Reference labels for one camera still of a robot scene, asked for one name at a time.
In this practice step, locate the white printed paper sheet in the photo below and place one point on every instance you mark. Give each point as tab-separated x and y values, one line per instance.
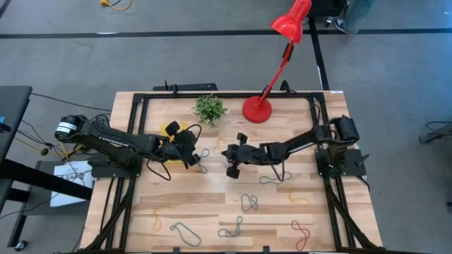
74	173

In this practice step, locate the orange rubber band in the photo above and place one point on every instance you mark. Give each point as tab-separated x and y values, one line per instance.
216	151

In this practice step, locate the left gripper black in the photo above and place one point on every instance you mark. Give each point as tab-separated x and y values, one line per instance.
174	150

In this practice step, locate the grey flat panel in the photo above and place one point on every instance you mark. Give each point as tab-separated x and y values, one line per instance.
46	208

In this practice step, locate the black furniture base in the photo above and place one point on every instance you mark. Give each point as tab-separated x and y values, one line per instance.
328	7

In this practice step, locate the yellow translucent plastic bin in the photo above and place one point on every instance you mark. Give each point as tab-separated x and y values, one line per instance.
183	126

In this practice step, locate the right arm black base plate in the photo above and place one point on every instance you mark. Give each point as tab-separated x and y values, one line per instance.
356	166

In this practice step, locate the black desk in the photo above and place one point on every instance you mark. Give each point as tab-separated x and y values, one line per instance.
14	113

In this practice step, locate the green potted plant white pot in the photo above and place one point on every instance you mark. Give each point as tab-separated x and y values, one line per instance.
210	110

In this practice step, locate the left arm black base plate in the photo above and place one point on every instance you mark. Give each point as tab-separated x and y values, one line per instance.
113	171

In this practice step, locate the black frame clamp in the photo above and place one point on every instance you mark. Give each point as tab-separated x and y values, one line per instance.
284	86

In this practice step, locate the blue clamp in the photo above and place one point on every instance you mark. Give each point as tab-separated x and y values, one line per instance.
2	121

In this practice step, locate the teal rubber band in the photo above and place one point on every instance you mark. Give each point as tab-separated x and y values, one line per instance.
172	227
261	180
238	225

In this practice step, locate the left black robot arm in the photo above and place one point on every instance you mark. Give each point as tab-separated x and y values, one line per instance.
113	139

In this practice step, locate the black flat box with antennas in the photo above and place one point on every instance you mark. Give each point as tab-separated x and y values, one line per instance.
190	86

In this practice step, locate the black metal table frame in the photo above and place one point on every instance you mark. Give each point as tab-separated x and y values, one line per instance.
229	95

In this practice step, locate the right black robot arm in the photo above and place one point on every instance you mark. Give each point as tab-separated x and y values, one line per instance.
300	144

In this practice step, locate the person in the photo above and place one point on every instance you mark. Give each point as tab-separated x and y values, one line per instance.
353	17

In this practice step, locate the red rubber band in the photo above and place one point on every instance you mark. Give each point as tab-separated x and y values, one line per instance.
301	231

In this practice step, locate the yellow rubber band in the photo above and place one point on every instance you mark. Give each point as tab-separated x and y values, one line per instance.
157	225
296	201

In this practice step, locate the blue-grey rubber band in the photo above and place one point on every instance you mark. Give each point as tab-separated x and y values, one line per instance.
202	169

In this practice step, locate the red desk lamp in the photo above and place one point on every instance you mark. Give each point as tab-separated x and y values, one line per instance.
257	111

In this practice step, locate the black frame bracket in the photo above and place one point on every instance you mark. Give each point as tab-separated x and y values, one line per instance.
176	250
266	250

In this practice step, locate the grey rubber band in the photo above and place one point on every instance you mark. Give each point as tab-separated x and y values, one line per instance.
251	202

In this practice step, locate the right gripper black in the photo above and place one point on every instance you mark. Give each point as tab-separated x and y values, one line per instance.
249	154

